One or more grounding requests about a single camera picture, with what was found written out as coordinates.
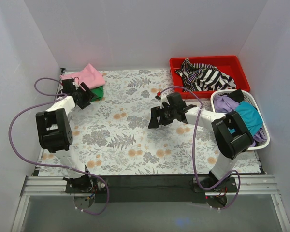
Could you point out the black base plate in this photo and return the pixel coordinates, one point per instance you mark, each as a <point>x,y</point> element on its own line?
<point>138,188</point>

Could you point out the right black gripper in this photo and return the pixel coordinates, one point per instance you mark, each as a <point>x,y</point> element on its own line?
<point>160,116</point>

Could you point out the black white striped shirt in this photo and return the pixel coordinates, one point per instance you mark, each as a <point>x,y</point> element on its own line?
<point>204,77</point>

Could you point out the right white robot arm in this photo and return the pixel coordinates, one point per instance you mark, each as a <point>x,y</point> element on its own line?
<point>231,134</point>

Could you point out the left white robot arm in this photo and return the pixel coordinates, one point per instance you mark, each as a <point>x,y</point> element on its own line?
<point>55,134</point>

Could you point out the floral table mat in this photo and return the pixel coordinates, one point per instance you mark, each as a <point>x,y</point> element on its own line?
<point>111,136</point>

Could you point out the green t-shirt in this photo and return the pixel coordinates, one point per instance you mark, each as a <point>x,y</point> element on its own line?
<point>98,92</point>

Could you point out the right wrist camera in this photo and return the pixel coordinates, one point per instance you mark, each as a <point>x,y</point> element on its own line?
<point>162,97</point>

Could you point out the black garment in basket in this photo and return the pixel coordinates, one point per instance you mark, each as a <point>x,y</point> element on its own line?
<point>236,95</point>

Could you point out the aluminium frame rail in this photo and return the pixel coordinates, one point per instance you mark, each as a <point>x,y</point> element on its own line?
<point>245,184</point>

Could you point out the teal t-shirt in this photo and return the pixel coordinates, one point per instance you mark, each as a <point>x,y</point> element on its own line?
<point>252,120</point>

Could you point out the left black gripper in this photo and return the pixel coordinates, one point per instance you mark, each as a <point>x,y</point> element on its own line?
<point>87,94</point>

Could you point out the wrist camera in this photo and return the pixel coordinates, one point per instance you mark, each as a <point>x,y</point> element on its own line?
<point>76,82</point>
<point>162,97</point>

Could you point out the lavender t-shirt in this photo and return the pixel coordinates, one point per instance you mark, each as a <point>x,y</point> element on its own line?
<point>224,104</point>

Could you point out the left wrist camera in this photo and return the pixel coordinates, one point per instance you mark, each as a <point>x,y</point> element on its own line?
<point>76,82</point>

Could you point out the white laundry basket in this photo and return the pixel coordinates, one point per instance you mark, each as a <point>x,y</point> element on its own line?
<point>250,99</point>

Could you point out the pink t-shirt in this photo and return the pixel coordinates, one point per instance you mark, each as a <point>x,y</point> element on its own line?
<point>89,76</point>

